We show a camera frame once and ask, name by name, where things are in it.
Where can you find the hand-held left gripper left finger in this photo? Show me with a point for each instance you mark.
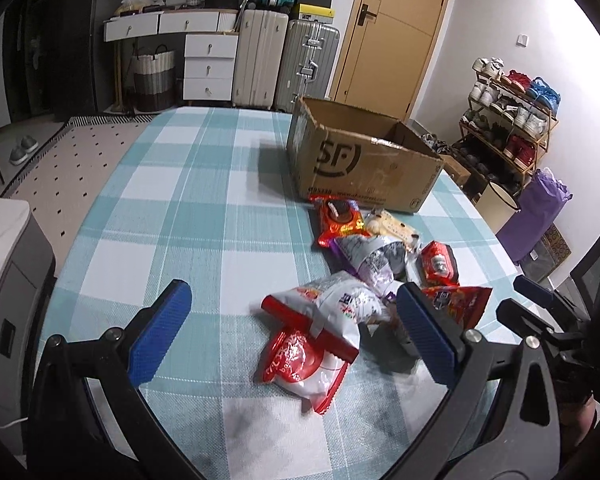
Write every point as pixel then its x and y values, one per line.
pixel 160 330

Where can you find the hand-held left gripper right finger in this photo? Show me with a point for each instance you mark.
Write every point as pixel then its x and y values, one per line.
pixel 427 335

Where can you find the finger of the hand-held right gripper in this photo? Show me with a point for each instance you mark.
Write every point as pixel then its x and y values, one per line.
pixel 527 285
pixel 517 315

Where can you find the red orange snack packet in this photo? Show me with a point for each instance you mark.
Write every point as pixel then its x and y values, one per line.
pixel 462 305

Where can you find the small thick red snack packet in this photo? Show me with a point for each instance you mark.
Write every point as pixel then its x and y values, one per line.
pixel 437 262

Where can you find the silver purple snack packet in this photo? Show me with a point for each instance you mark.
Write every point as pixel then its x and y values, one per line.
pixel 370 260

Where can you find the white red snack bag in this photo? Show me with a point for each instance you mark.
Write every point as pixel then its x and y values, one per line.
pixel 330 305

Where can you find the beige cookie packet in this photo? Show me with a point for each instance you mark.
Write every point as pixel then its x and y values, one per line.
pixel 392 227

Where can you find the red bag clip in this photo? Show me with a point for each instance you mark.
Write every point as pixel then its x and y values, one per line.
pixel 310 327

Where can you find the red chocolate cookie packet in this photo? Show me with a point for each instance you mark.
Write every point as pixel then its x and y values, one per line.
pixel 337 225

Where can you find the brown patterned doormat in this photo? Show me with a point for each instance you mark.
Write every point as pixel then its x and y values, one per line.
pixel 552 247

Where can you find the purple bag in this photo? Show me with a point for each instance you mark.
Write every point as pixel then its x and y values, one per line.
pixel 535 215

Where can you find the cream round container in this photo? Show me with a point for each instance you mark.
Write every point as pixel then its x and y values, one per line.
pixel 500 207

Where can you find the small brown cardboard box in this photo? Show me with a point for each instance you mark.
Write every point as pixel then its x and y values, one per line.
pixel 455 170

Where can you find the blue checked tablecloth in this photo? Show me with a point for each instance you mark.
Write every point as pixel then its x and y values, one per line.
pixel 180 185

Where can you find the bamboo shoe rack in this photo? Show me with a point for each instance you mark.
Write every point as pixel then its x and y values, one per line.
pixel 545 132

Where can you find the grey white side cabinet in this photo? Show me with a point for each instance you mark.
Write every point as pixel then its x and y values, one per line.
pixel 10 270

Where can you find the rows of assorted sneakers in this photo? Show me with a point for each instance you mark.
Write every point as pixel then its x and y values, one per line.
pixel 520 115

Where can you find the scattered pairs of shoes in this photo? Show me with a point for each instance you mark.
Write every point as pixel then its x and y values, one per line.
pixel 432 142

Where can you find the beige dotted rug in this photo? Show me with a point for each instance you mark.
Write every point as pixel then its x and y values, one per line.
pixel 80 160

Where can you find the grey slipper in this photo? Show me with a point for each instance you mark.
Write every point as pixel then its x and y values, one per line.
pixel 17 155
pixel 29 143

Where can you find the grey woven laundry basket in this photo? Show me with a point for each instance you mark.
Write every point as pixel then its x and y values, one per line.
pixel 152 85

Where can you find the white desk with drawers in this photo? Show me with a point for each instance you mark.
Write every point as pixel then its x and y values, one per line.
pixel 200 50

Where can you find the wooden door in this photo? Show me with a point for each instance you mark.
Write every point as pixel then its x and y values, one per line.
pixel 390 35

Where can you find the beige suitcase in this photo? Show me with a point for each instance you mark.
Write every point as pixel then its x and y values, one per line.
pixel 257 60

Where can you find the silver suitcase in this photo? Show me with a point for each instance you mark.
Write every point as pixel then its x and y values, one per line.
pixel 305 60

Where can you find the dark grey refrigerator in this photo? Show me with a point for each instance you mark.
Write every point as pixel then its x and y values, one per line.
pixel 75 35

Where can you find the tall black cabinet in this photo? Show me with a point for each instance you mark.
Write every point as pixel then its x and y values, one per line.
pixel 30 50

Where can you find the plastic bags of food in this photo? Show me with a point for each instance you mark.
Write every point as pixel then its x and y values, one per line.
pixel 130 2

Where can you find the yellow black shoe box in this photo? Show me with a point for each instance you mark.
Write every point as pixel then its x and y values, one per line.
pixel 314 12

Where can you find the white light switch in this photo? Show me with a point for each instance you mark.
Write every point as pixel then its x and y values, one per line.
pixel 522 39

